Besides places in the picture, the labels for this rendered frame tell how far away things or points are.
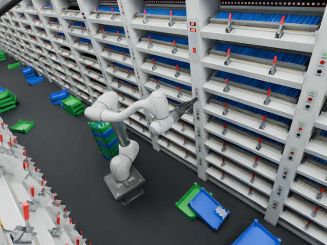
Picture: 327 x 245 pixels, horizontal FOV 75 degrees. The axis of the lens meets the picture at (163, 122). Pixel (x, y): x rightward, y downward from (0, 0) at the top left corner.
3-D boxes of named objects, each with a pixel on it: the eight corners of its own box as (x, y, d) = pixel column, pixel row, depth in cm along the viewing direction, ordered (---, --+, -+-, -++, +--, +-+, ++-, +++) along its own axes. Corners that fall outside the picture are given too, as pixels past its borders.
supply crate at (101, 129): (101, 134, 228) (99, 128, 223) (90, 128, 238) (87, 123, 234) (121, 118, 245) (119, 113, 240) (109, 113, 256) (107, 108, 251)
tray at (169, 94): (194, 108, 172) (191, 100, 165) (145, 88, 209) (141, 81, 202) (208, 90, 177) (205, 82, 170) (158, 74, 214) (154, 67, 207)
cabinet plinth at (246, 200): (277, 222, 178) (278, 219, 175) (123, 126, 313) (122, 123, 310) (284, 208, 186) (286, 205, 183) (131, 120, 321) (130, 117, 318)
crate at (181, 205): (192, 221, 189) (191, 217, 184) (175, 208, 201) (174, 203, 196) (212, 198, 204) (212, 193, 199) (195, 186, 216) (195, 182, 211)
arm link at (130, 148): (120, 163, 215) (130, 148, 229) (134, 166, 208) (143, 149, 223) (89, 101, 166) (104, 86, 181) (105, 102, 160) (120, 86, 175)
